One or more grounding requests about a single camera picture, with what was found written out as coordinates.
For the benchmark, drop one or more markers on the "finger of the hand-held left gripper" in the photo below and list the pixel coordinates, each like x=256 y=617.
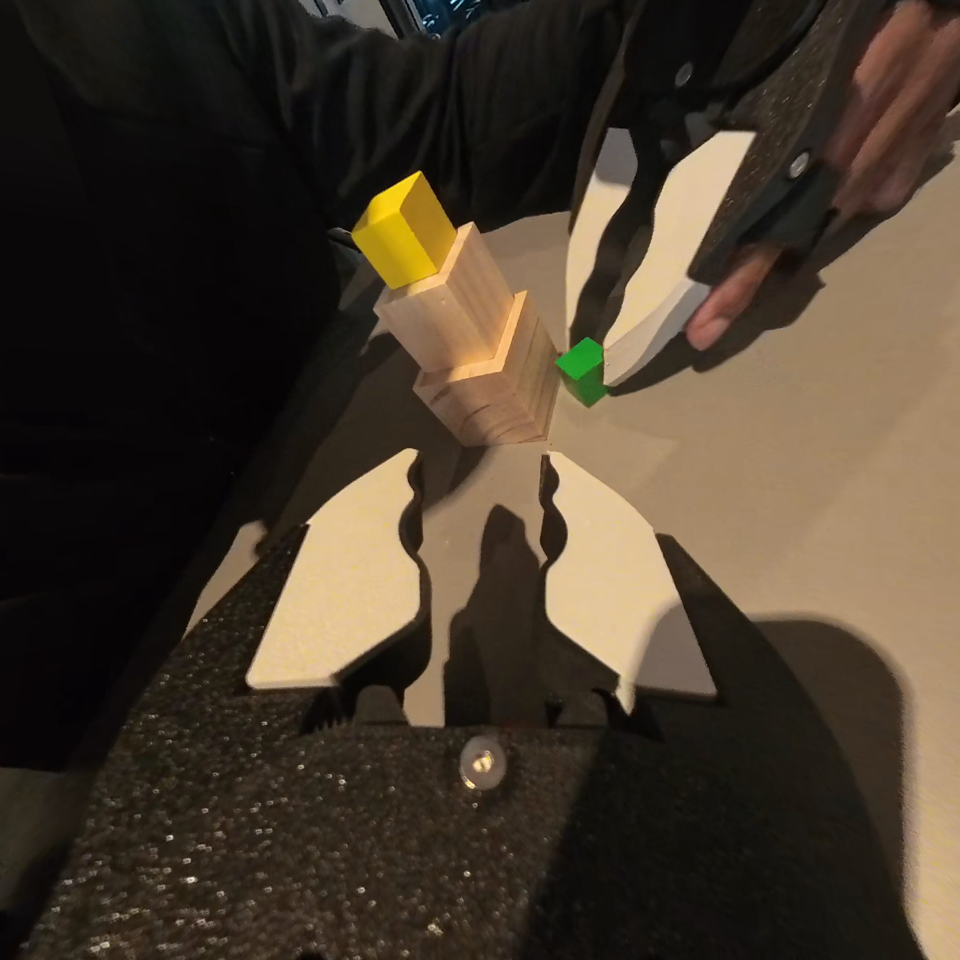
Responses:
x=712 y=195
x=581 y=262

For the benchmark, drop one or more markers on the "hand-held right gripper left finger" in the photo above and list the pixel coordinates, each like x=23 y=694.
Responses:
x=345 y=585

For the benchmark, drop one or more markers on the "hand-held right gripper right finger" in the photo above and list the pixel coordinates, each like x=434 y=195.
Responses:
x=622 y=592

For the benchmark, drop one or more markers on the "small green wooden cube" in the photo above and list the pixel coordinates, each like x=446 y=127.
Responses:
x=581 y=367

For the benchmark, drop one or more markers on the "medium plain wooden cube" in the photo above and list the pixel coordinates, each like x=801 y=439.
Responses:
x=450 y=307

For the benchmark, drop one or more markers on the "large plain wooden cube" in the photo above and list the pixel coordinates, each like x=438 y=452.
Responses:
x=495 y=405

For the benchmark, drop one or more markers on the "yellow wooden cube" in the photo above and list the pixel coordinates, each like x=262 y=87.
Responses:
x=397 y=232

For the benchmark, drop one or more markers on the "person's left hand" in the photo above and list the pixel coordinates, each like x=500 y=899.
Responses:
x=900 y=90

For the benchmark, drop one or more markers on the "person's dark clothing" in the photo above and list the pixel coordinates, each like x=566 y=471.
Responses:
x=150 y=337

